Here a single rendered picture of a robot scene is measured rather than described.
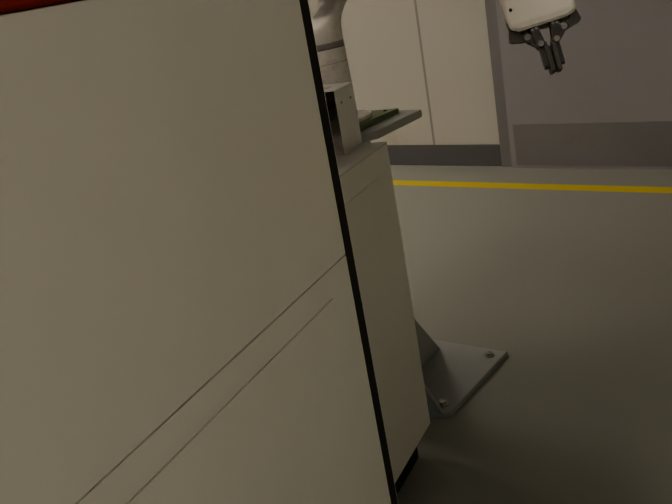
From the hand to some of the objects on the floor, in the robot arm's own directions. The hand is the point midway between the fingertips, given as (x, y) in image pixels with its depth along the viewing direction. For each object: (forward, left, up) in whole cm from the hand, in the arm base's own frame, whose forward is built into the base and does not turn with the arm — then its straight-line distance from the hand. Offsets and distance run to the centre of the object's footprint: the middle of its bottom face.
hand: (552, 59), depth 118 cm
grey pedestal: (-67, -72, -98) cm, 139 cm away
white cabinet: (-6, -97, -99) cm, 139 cm away
